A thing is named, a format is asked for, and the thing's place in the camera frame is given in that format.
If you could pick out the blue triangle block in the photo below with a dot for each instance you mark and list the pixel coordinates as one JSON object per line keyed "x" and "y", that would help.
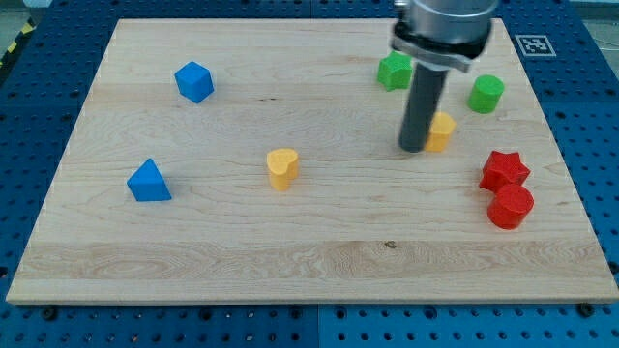
{"x": 148, "y": 184}

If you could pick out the red star block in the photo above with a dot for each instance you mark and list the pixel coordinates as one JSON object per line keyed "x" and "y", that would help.
{"x": 502, "y": 169}

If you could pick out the yellow hexagon block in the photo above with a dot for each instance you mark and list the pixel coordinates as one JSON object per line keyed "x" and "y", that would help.
{"x": 441, "y": 129}

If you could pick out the green star block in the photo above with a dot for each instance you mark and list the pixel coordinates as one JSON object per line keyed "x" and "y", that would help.
{"x": 395, "y": 71}

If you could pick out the wooden board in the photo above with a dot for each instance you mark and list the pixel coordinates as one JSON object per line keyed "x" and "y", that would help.
{"x": 363, "y": 223}

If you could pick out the blue cube block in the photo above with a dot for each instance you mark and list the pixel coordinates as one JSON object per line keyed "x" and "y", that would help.
{"x": 194, "y": 82}

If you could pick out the green cylinder block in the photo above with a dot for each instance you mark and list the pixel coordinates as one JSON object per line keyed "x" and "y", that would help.
{"x": 486, "y": 93}

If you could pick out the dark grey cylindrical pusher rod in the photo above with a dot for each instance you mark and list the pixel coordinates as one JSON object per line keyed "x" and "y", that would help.
{"x": 424, "y": 95}

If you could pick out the red cylinder block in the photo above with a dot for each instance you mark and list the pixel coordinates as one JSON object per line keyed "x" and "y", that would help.
{"x": 510, "y": 206}

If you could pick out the yellow heart block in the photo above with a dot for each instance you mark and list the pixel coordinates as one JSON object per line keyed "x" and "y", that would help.
{"x": 283, "y": 167}

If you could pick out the white fiducial marker tag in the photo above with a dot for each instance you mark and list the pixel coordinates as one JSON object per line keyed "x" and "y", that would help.
{"x": 535, "y": 46}

